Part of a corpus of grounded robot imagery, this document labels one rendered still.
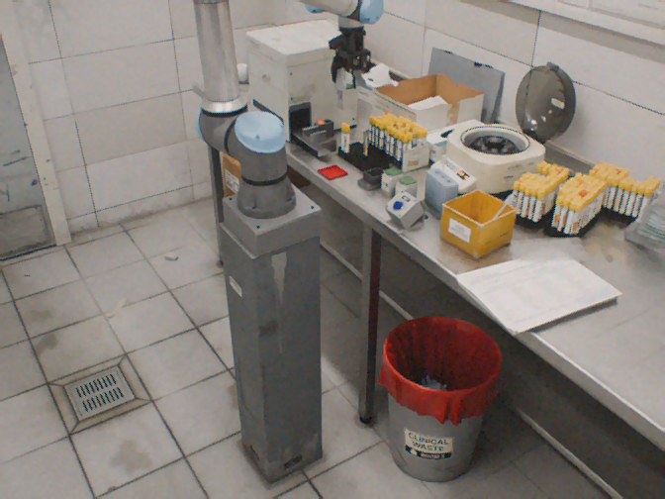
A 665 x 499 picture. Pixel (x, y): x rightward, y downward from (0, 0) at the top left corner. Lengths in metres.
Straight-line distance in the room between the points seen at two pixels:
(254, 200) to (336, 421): 1.03
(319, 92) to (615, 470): 1.44
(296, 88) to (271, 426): 1.05
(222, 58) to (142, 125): 1.88
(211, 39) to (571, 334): 1.04
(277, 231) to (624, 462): 1.18
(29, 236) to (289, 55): 1.81
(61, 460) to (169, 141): 1.74
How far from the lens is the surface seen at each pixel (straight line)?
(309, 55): 2.23
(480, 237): 1.69
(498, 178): 1.97
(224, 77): 1.70
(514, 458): 2.44
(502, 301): 1.57
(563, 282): 1.67
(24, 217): 3.49
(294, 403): 2.11
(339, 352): 2.72
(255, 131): 1.64
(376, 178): 1.99
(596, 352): 1.52
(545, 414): 2.22
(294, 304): 1.86
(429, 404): 2.01
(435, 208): 1.89
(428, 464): 2.25
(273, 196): 1.70
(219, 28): 1.66
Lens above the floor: 1.82
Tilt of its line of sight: 33 degrees down
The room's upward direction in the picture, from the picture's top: straight up
